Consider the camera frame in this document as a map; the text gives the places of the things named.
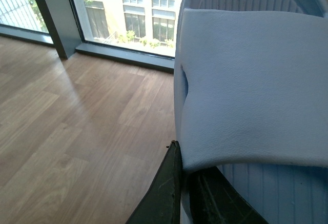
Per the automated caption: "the light blue slipper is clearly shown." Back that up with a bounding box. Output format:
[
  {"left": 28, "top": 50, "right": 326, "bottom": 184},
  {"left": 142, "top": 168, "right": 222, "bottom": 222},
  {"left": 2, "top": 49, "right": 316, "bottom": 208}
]
[{"left": 174, "top": 0, "right": 327, "bottom": 223}]

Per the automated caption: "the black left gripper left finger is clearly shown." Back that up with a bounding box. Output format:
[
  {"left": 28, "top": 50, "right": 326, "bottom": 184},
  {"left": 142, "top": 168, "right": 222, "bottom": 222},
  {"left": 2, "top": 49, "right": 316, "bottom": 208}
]
[{"left": 127, "top": 140, "right": 182, "bottom": 224}]

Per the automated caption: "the dark window frame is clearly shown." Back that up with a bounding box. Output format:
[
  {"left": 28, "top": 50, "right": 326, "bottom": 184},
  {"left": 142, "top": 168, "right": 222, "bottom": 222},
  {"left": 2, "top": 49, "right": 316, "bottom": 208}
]
[{"left": 1, "top": 0, "right": 174, "bottom": 73}]

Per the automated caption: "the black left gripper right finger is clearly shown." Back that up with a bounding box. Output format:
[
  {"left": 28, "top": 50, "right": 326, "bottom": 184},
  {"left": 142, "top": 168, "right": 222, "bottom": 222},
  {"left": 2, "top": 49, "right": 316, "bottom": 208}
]
[{"left": 183, "top": 167, "right": 267, "bottom": 223}]

